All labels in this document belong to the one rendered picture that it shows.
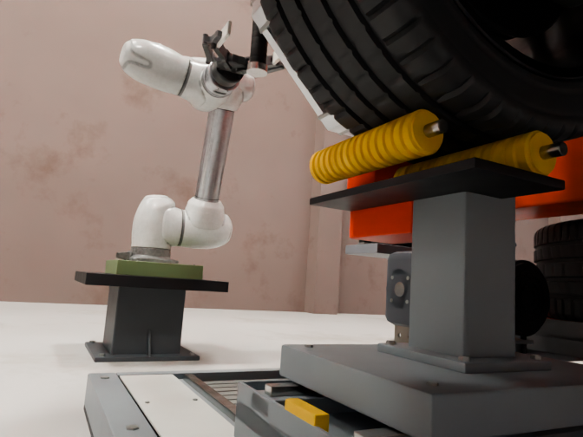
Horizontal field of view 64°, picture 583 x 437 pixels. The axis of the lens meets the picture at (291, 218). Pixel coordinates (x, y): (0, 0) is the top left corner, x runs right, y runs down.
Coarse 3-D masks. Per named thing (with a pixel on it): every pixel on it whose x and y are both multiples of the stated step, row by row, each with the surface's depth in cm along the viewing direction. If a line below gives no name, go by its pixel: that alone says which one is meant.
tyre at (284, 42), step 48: (288, 0) 60; (336, 0) 54; (384, 0) 49; (432, 0) 50; (288, 48) 65; (336, 48) 58; (384, 48) 54; (432, 48) 51; (480, 48) 53; (336, 96) 66; (384, 96) 60; (432, 96) 56; (480, 96) 54; (528, 96) 57; (576, 96) 62; (480, 144) 64
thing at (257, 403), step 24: (240, 384) 66; (264, 384) 68; (288, 384) 62; (240, 408) 65; (264, 408) 59; (288, 408) 53; (312, 408) 51; (336, 408) 62; (240, 432) 64; (264, 432) 58; (288, 432) 53; (312, 432) 48; (336, 432) 54; (360, 432) 44; (384, 432) 44; (552, 432) 52; (576, 432) 54
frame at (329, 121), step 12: (252, 0) 76; (252, 12) 75; (264, 24) 75; (276, 36) 76; (276, 48) 76; (300, 84) 78; (312, 96) 78; (324, 120) 79; (336, 132) 81; (348, 132) 81
